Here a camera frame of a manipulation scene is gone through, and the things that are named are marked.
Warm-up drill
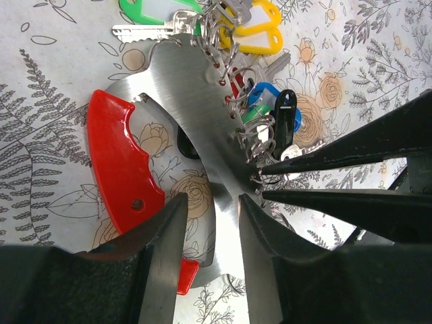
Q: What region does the black key tag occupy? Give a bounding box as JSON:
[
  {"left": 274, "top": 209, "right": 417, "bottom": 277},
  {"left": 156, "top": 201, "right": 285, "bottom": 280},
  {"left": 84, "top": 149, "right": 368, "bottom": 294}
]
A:
[
  {"left": 177, "top": 126, "right": 200, "bottom": 160},
  {"left": 273, "top": 89, "right": 297, "bottom": 161}
]

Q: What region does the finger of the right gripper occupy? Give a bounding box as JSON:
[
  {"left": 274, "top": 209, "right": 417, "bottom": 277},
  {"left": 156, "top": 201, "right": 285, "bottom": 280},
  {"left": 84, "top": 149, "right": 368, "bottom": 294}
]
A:
[
  {"left": 261, "top": 89, "right": 431, "bottom": 175},
  {"left": 262, "top": 189, "right": 431, "bottom": 243}
]

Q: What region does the yellow key tag on holder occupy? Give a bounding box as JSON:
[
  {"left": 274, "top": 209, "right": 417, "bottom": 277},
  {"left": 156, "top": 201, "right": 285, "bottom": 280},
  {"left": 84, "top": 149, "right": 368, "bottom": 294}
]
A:
[{"left": 235, "top": 0, "right": 281, "bottom": 36}]

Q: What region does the blue key tag on holder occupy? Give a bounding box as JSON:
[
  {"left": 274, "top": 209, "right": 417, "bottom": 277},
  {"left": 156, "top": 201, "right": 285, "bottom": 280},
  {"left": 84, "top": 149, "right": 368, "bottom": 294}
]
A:
[{"left": 246, "top": 82, "right": 302, "bottom": 132}]

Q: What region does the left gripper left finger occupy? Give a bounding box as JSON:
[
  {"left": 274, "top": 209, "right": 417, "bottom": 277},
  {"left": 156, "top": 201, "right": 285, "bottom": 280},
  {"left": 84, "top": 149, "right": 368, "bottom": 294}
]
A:
[{"left": 1, "top": 194, "right": 188, "bottom": 323}]

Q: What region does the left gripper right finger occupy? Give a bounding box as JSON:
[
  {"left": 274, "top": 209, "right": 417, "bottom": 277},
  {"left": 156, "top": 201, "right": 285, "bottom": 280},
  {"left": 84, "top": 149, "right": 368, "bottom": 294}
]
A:
[{"left": 239, "top": 194, "right": 431, "bottom": 323}]

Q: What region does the floral table mat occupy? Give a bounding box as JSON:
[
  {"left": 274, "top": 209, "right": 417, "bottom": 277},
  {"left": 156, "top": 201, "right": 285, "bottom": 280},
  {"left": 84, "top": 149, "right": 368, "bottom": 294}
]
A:
[{"left": 1, "top": 1, "right": 431, "bottom": 323}]

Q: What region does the red key tag on holder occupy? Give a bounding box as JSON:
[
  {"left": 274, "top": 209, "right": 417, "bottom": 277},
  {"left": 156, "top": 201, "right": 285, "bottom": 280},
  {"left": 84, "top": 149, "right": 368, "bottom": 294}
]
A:
[{"left": 229, "top": 72, "right": 245, "bottom": 99}]

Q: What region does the green key tag on holder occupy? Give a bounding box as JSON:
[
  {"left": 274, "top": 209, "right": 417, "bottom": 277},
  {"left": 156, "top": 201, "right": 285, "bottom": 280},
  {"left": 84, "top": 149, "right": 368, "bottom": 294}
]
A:
[{"left": 119, "top": 0, "right": 203, "bottom": 25}]

